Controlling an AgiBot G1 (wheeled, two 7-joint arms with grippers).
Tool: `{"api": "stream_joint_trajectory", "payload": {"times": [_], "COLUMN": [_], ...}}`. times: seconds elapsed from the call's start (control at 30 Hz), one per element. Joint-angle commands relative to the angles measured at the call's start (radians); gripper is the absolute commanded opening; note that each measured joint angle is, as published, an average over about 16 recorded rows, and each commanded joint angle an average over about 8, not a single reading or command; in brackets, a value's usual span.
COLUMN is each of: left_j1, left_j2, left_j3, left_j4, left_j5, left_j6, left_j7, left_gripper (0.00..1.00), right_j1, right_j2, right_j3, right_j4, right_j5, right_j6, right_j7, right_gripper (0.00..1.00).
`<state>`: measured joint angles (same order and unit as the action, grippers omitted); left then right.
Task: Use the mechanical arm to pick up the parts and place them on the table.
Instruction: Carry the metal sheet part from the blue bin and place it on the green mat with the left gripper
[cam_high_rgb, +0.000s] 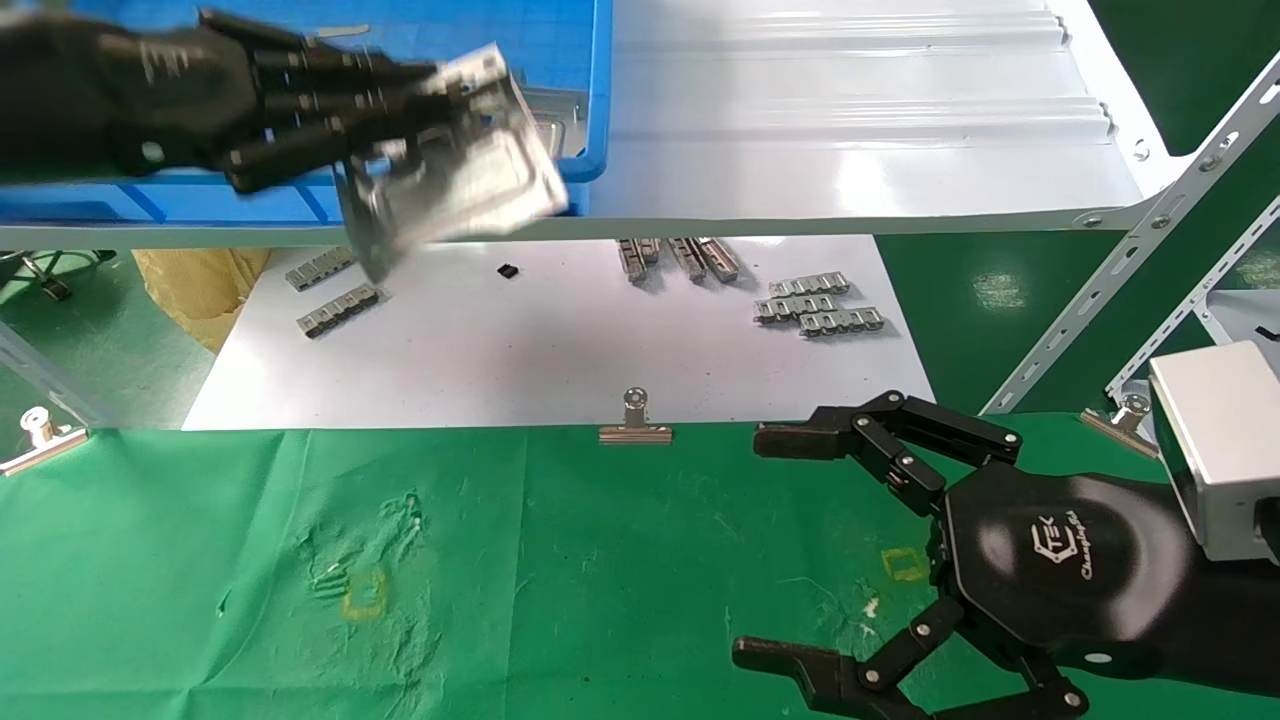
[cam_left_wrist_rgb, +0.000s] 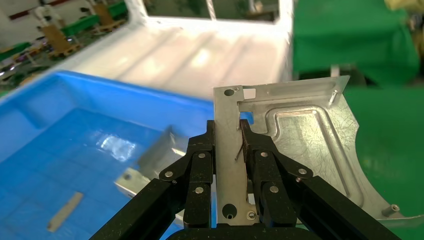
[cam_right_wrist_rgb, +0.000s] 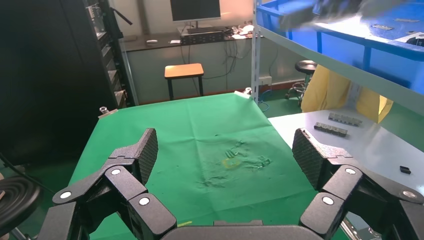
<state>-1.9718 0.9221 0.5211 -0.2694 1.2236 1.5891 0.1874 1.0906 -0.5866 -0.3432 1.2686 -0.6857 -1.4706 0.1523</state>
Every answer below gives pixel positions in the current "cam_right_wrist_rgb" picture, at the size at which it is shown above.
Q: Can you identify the blue cable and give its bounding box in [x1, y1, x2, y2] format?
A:
[257, 89, 273, 113]

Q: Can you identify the white perforated shelf upright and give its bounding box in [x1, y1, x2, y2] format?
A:
[250, 0, 263, 104]

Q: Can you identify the green cloth mat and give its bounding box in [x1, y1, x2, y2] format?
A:
[67, 92, 349, 240]

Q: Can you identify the stamped sheet metal bracket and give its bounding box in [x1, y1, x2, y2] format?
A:
[394, 31, 424, 47]

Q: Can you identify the white metal shelf board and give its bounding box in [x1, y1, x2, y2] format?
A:
[257, 27, 424, 117]

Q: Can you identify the black equipment cabinet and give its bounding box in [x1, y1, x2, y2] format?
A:
[0, 0, 133, 167]

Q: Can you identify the small grey metal connector strip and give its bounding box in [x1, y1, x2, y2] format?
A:
[313, 122, 349, 138]
[327, 112, 363, 128]

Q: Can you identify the orange top square stool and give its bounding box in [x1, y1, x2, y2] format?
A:
[164, 63, 205, 102]

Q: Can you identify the black ribbed round disc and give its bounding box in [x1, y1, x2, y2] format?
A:
[0, 176, 43, 238]

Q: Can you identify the black round swivel stool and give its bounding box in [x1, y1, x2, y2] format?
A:
[285, 60, 318, 107]

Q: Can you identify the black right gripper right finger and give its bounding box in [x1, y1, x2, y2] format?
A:
[292, 128, 424, 240]

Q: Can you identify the black computer monitor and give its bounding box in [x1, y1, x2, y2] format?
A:
[169, 0, 222, 23]

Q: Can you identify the blue plastic bin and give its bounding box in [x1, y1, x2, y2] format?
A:
[256, 0, 424, 97]

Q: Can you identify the grey office desk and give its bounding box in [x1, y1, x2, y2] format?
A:
[121, 28, 257, 53]

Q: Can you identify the black keyboard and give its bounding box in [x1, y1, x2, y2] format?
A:
[180, 26, 233, 46]

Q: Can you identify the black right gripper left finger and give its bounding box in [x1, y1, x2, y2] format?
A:
[38, 128, 178, 240]

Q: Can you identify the yellow plastic bag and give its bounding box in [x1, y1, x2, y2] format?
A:
[300, 64, 394, 124]

